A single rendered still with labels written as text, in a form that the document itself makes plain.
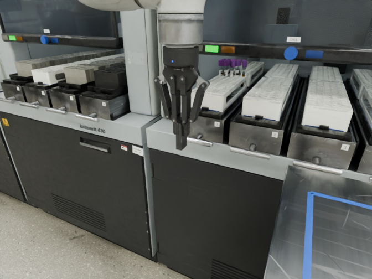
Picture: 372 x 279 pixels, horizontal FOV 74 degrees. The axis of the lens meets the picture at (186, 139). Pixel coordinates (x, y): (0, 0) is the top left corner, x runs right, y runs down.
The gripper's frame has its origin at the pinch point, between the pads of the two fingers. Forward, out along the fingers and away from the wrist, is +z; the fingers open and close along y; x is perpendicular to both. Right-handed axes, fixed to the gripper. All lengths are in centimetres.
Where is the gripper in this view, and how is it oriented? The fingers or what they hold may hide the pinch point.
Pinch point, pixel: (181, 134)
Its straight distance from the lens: 60.0
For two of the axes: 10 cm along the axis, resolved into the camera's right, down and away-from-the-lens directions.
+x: -4.4, 3.9, -8.1
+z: 0.0, 9.0, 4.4
